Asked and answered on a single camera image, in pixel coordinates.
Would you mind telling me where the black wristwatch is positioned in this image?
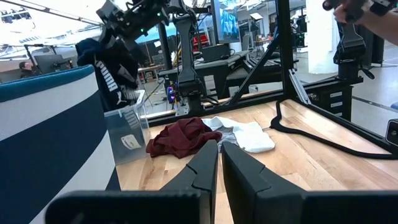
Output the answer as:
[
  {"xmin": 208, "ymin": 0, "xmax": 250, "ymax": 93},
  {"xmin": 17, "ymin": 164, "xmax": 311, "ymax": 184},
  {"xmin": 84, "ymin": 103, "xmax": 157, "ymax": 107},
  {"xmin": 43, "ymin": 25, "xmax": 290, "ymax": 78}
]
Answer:
[{"xmin": 369, "ymin": 0, "xmax": 391, "ymax": 17}]

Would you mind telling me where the large display screen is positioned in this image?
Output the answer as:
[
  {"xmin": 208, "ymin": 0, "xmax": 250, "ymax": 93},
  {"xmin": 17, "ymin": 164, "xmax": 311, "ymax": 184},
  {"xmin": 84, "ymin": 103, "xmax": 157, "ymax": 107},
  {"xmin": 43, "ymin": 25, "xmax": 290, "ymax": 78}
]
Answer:
[{"xmin": 211, "ymin": 0, "xmax": 241, "ymax": 45}]

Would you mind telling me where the navy white striped basket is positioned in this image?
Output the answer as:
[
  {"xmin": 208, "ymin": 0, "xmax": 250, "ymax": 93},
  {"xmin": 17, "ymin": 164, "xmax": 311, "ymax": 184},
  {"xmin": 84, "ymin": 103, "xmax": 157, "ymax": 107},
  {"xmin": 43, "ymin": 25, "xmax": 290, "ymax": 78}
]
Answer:
[{"xmin": 0, "ymin": 64, "xmax": 123, "ymax": 224}]

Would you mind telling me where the black table-level camera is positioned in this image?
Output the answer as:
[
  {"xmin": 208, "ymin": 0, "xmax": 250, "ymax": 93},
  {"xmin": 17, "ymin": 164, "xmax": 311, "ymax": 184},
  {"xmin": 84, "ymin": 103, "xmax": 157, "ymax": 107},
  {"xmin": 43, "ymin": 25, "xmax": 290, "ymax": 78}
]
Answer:
[{"xmin": 385, "ymin": 118, "xmax": 398, "ymax": 147}]

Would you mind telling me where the person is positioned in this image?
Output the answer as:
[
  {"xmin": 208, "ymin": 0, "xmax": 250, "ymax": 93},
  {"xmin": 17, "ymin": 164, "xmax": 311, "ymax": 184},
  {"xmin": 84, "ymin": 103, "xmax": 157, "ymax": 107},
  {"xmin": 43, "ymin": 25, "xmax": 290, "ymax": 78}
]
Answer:
[{"xmin": 18, "ymin": 60, "xmax": 38, "ymax": 80}]

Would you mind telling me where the black cable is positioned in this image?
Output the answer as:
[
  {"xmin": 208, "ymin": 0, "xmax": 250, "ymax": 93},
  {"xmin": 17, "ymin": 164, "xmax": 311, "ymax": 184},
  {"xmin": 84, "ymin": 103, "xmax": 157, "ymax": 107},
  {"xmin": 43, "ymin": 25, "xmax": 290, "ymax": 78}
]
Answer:
[{"xmin": 269, "ymin": 99, "xmax": 398, "ymax": 161}]

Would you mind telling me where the white cloth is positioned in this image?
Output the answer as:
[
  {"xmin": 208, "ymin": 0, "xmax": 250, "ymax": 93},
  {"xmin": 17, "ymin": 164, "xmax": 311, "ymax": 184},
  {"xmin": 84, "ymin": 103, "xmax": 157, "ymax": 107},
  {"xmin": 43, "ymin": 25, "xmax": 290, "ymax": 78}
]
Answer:
[{"xmin": 201, "ymin": 116, "xmax": 276, "ymax": 154}]

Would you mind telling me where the black computer monitor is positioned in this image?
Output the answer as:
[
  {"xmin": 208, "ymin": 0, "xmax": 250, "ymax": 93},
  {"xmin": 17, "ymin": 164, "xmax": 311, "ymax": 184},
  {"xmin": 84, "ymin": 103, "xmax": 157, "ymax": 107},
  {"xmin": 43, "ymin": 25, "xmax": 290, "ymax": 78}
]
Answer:
[{"xmin": 33, "ymin": 54, "xmax": 69, "ymax": 75}]

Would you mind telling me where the person's hand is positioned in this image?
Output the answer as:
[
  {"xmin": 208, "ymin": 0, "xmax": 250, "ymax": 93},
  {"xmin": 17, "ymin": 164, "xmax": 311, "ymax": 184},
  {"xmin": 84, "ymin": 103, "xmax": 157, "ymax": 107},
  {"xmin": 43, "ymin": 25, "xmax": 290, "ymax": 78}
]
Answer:
[{"xmin": 333, "ymin": 0, "xmax": 374, "ymax": 26}]

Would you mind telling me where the person's forearm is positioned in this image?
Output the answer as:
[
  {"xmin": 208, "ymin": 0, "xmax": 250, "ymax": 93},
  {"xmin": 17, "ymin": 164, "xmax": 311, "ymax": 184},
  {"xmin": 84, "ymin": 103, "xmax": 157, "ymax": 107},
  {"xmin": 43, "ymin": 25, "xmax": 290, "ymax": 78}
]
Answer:
[{"xmin": 357, "ymin": 8, "xmax": 398, "ymax": 47}]

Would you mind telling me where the white column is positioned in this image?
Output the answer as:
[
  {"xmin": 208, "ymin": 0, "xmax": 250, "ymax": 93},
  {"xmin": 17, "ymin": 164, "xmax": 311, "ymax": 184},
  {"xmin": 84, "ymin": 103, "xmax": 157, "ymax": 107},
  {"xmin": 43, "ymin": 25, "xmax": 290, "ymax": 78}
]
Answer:
[{"xmin": 306, "ymin": 0, "xmax": 341, "ymax": 75}]

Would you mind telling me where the hub with blue lights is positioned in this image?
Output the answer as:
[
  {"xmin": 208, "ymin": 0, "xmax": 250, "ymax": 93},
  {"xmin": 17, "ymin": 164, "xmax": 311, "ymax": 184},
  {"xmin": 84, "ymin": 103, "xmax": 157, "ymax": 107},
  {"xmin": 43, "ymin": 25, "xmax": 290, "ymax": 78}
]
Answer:
[{"xmin": 166, "ymin": 86, "xmax": 177, "ymax": 105}]

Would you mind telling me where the black Puma garment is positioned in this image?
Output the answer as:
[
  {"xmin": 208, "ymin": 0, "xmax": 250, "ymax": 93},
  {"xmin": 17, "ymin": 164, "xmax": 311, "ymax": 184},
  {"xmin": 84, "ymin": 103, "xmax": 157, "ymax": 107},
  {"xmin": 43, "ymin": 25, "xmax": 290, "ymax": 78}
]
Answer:
[{"xmin": 75, "ymin": 37, "xmax": 141, "ymax": 113}]

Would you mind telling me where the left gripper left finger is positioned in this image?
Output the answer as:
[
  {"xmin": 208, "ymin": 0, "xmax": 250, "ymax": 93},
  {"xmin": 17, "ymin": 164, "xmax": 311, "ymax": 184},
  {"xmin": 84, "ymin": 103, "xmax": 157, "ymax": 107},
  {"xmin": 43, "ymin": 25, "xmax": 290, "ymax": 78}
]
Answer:
[{"xmin": 45, "ymin": 139, "xmax": 219, "ymax": 224}]

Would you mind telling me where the black drawer cabinet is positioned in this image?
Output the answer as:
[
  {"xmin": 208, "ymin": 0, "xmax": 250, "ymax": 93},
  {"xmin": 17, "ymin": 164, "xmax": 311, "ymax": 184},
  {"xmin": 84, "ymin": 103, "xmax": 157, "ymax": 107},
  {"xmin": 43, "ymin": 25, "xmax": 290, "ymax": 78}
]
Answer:
[{"xmin": 312, "ymin": 84, "xmax": 354, "ymax": 123}]

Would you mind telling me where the maroon cloth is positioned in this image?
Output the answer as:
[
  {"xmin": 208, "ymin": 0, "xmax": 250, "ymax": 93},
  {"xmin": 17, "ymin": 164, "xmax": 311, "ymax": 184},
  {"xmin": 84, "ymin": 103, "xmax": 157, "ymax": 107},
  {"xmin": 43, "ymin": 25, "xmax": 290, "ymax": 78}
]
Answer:
[{"xmin": 146, "ymin": 117, "xmax": 223, "ymax": 160}]

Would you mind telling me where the white care label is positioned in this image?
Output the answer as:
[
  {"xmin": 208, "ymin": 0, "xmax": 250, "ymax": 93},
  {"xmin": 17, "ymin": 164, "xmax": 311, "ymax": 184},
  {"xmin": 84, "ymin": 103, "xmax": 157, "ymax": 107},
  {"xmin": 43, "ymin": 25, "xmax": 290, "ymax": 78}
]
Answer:
[{"xmin": 120, "ymin": 134, "xmax": 142, "ymax": 151}]

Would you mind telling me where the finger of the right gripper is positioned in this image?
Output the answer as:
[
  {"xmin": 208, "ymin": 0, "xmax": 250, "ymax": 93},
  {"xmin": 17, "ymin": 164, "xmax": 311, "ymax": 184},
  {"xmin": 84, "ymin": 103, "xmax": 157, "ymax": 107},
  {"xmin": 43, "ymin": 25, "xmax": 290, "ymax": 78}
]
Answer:
[
  {"xmin": 124, "ymin": 39, "xmax": 150, "ymax": 65},
  {"xmin": 98, "ymin": 29, "xmax": 118, "ymax": 51}
]

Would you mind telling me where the dark grey desk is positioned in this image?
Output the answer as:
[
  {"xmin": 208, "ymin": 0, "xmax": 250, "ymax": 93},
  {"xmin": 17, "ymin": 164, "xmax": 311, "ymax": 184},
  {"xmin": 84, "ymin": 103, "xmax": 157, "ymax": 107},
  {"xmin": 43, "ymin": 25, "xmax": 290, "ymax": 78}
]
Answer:
[{"xmin": 158, "ymin": 49, "xmax": 251, "ymax": 101}]

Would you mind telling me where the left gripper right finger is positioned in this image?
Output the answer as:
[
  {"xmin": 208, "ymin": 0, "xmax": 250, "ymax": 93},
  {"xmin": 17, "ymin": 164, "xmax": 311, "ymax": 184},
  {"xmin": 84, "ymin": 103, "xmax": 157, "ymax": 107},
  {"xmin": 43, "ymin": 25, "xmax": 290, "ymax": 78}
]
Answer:
[{"xmin": 221, "ymin": 141, "xmax": 398, "ymax": 224}]

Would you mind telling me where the clear plastic bin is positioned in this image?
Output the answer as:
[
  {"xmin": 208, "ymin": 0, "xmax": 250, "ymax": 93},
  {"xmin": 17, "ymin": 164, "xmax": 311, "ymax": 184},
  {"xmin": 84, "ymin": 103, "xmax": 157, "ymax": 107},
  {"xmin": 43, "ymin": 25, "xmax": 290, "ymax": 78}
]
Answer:
[{"xmin": 104, "ymin": 89, "xmax": 154, "ymax": 166}]

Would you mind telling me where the black metal rig frame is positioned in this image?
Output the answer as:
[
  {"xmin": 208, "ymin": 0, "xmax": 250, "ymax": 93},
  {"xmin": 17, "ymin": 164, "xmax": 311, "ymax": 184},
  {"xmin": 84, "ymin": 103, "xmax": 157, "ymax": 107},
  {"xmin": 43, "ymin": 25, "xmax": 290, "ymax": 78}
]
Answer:
[{"xmin": 146, "ymin": 0, "xmax": 398, "ymax": 154}]

